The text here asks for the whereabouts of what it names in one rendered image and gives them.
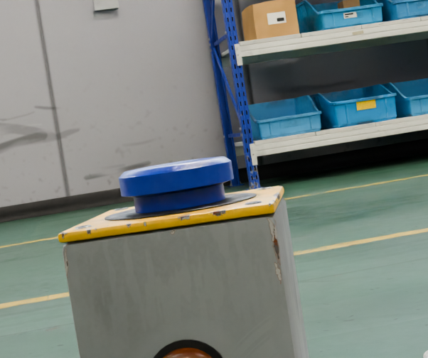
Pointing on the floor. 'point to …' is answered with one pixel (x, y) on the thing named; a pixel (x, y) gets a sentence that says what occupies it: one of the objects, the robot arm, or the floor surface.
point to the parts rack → (327, 39)
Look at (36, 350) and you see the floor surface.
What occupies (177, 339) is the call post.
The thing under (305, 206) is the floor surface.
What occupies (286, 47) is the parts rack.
